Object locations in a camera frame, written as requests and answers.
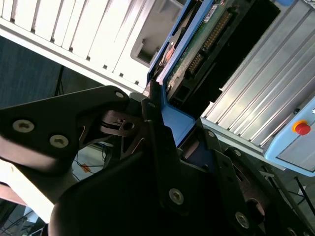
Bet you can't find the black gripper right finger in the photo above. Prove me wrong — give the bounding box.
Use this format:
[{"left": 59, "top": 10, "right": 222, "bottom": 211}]
[{"left": 195, "top": 121, "right": 315, "bottom": 236}]

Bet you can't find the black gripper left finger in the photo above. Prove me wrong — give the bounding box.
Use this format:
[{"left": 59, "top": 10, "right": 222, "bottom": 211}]
[{"left": 0, "top": 80, "right": 193, "bottom": 219}]

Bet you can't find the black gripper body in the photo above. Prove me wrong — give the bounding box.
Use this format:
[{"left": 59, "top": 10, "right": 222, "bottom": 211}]
[{"left": 48, "top": 148, "right": 248, "bottom": 236}]

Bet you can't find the hard disk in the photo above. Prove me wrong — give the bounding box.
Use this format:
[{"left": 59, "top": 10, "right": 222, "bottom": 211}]
[{"left": 146, "top": 0, "right": 306, "bottom": 170}]

